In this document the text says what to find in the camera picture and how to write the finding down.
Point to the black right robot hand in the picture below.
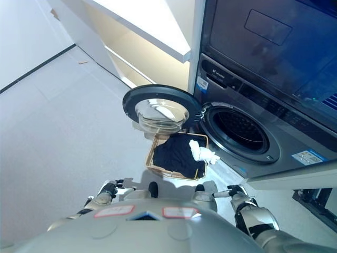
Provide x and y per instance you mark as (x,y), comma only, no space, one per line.
(238,193)

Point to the silver robot torso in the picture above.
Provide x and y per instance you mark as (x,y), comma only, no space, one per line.
(147,232)

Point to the dark grey stacked dryer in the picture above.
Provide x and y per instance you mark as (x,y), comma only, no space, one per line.
(263,52)

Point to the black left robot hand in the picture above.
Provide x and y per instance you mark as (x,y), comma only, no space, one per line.
(118,185)

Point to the white open shelf unit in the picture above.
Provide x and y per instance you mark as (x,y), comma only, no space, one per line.
(147,31)

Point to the round glass washer door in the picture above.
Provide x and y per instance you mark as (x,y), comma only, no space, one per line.
(163,116)

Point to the grey front-load washing machine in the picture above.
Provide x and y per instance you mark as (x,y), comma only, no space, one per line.
(284,137)

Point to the white cloth garment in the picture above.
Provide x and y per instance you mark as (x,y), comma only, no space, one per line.
(201,154)

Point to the white upright cabinet panel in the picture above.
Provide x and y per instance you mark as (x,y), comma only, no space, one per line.
(197,47)

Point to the black clothes pile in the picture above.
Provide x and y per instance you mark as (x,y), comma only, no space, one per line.
(173,155)

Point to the blue white info sticker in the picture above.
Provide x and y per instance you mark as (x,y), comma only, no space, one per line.
(309,157)

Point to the small wooden scrap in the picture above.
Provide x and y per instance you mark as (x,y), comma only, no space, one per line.
(82,62)

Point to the woven wicker laundry basket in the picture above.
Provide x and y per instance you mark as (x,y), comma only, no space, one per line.
(151,158)

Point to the white cabinet base board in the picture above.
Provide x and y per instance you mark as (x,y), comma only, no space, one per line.
(295,177)

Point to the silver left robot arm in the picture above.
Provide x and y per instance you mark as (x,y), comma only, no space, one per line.
(101,196)

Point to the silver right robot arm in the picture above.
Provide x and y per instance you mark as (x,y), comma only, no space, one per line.
(260,218)

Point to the silver right robot leg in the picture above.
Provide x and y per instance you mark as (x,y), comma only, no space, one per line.
(204,196)

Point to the black metal stand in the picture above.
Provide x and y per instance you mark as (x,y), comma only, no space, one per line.
(316,205)

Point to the blue white energy label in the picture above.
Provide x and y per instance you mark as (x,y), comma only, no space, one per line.
(202,83)

